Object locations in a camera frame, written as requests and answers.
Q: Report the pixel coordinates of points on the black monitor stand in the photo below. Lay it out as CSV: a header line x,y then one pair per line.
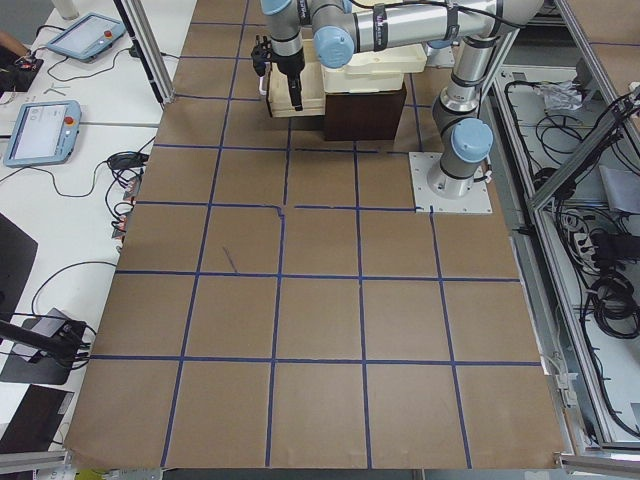
x,y
46,349

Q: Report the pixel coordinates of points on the upper blue teach pendant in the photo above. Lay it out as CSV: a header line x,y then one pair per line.
x,y
88,37

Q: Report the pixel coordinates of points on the lower blue teach pendant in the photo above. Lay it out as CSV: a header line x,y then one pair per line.
x,y
44,134

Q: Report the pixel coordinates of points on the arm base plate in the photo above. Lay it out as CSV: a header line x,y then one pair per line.
x,y
435,192

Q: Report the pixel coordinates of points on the aluminium frame post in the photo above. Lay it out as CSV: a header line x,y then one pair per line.
x,y
136,22

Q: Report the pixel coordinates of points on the dark brown drawer cabinet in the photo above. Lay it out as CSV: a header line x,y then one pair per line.
x,y
363,116

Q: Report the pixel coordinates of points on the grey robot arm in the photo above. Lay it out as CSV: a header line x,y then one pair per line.
x,y
343,29

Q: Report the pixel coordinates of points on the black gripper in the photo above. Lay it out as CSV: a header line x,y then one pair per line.
x,y
290,66

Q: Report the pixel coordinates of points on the cream plastic box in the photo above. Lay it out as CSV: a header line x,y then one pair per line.
x,y
336,81

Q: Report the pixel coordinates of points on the cream plastic tray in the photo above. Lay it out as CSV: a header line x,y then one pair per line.
x,y
392,61

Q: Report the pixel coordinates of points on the blue teach pendant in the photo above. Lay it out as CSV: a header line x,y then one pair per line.
x,y
44,134
88,37

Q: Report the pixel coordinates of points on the person's hand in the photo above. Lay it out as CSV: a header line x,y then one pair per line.
x,y
10,43

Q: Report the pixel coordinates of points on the wooden drawer with white handle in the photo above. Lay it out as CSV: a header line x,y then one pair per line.
x,y
307,99

